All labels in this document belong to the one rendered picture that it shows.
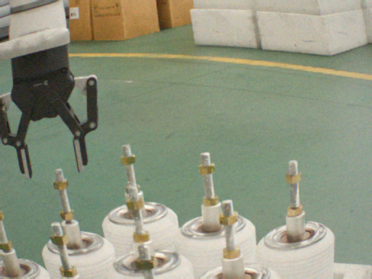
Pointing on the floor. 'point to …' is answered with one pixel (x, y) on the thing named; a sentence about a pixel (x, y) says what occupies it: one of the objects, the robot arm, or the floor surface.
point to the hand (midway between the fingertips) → (52, 163)
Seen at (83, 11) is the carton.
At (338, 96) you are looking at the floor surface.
